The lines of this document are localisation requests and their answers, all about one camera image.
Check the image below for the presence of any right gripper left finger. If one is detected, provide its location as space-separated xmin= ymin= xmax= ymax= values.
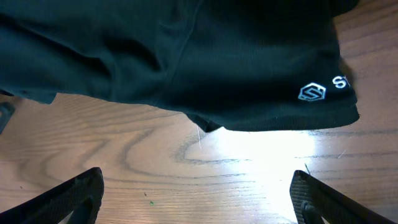
xmin=1 ymin=167 xmax=104 ymax=224

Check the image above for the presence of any black t-shirt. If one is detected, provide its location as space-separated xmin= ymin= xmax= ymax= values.
xmin=1 ymin=0 xmax=359 ymax=132

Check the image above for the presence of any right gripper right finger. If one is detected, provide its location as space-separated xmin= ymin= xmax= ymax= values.
xmin=290 ymin=170 xmax=395 ymax=224

